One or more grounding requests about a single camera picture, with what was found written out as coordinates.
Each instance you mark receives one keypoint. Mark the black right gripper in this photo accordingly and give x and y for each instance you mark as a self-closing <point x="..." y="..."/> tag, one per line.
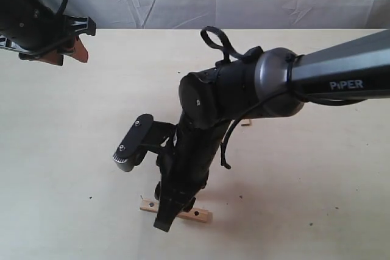
<point x="184" y="168"/>

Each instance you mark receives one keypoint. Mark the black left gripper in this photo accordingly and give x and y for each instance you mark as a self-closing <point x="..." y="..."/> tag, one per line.
<point x="34" y="31"/>

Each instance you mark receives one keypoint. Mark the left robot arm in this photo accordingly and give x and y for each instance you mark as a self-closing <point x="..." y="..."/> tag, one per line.
<point x="37" y="32"/>

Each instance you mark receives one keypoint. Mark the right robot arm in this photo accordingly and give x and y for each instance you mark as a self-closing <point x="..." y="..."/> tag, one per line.
<point x="258" y="84"/>

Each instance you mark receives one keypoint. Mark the wooden stick with holes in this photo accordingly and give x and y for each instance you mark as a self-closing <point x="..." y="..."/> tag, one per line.
<point x="195" y="214"/>

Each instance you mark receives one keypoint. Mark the plain wooden stick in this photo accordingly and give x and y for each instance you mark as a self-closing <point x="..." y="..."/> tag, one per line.
<point x="246" y="122"/>

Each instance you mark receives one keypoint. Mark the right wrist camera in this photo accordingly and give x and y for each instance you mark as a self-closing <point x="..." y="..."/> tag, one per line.
<point x="145" y="135"/>

